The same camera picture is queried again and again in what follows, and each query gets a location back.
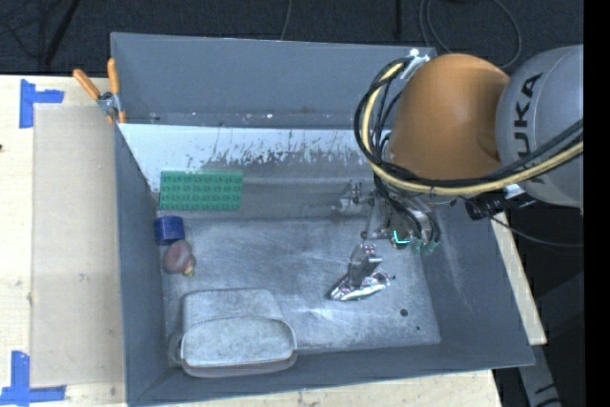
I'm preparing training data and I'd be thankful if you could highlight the clear crumpled plastic wrapper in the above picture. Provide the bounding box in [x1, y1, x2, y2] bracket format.
[327, 272, 393, 303]

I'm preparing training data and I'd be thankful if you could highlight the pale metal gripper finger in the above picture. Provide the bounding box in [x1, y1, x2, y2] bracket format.
[333, 179, 377, 219]
[348, 243, 384, 291]

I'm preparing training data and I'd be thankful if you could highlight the pale wood flat board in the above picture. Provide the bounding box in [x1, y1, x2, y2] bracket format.
[30, 103, 126, 390]

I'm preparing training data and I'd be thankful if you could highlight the brown toy acorn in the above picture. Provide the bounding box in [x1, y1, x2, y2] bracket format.
[162, 238, 198, 278]

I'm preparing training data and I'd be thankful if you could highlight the grey metal bin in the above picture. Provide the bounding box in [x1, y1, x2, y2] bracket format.
[109, 31, 538, 407]

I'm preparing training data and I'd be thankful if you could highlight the green flat block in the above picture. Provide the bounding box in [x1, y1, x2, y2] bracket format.
[158, 170, 245, 213]

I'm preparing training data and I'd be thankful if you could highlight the black cylinder on white bracket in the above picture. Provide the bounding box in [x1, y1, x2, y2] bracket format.
[464, 184, 528, 221]

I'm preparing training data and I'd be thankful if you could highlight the blue cylinder cup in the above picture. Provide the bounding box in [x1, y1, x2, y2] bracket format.
[152, 214, 187, 247]

